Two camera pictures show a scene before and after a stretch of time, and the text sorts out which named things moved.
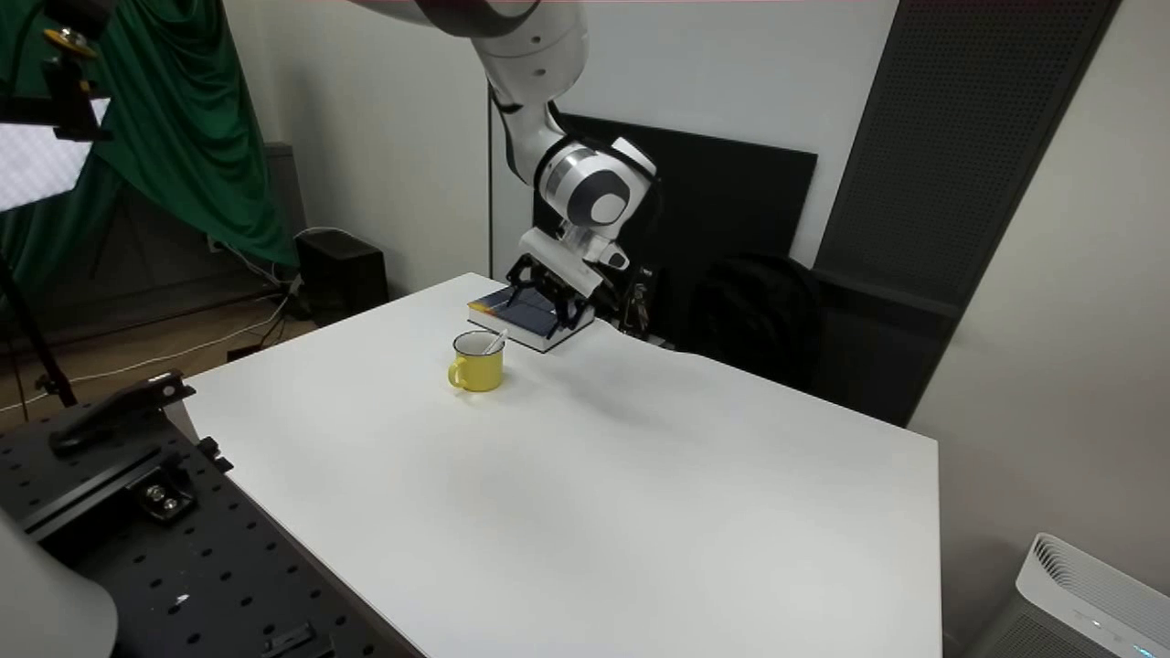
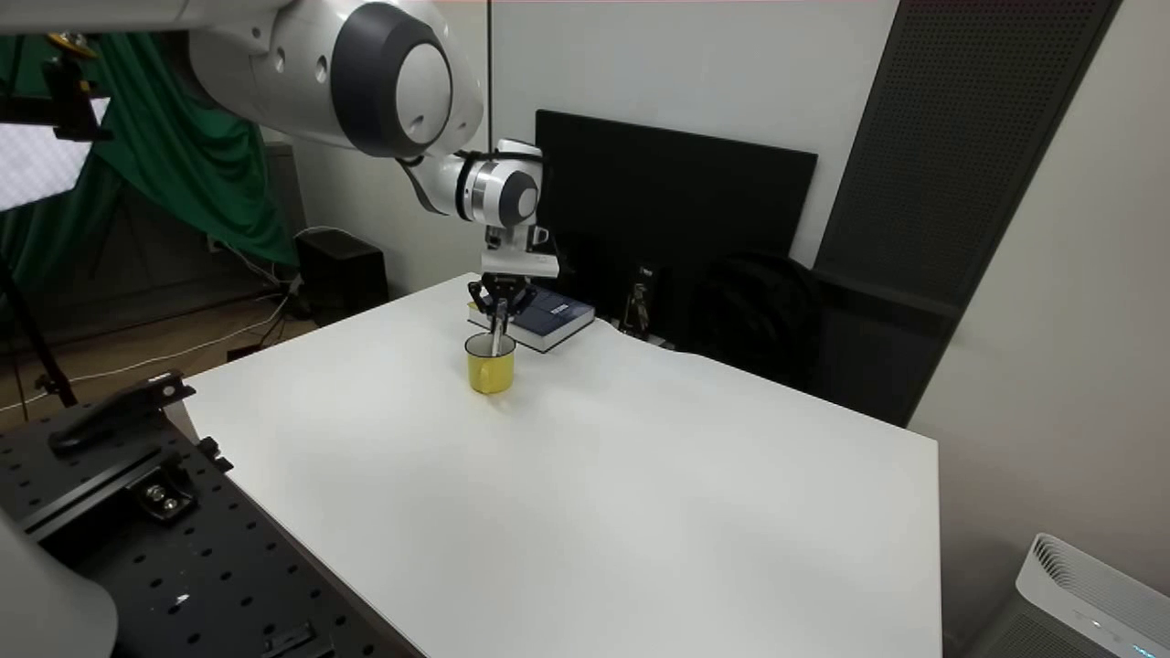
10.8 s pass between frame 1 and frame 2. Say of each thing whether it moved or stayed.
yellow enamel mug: moved
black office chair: stayed
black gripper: moved
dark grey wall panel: stayed
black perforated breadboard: stayed
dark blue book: stayed
